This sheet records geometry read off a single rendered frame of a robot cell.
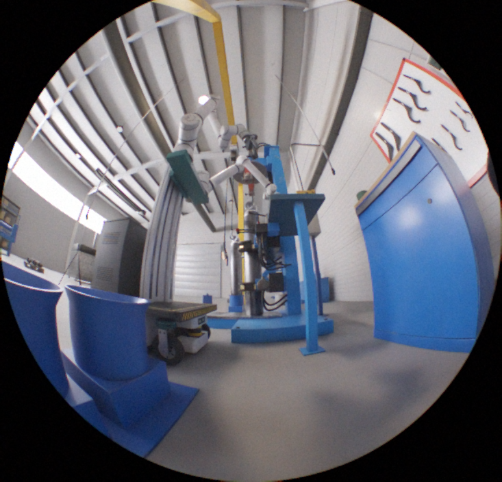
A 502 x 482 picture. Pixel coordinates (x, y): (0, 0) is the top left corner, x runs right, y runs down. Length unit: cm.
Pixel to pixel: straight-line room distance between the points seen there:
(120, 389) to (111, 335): 14
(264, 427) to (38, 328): 54
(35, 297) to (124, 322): 24
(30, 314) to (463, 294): 109
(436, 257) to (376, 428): 64
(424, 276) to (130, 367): 109
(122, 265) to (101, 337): 69
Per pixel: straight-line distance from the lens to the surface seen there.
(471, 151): 200
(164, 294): 127
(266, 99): 716
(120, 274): 108
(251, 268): 188
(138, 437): 53
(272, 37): 671
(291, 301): 190
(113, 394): 47
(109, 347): 47
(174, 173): 133
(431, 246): 83
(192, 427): 56
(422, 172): 86
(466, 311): 81
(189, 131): 125
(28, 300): 33
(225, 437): 53
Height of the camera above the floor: 42
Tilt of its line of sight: 22 degrees up
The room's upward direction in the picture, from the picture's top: 2 degrees counter-clockwise
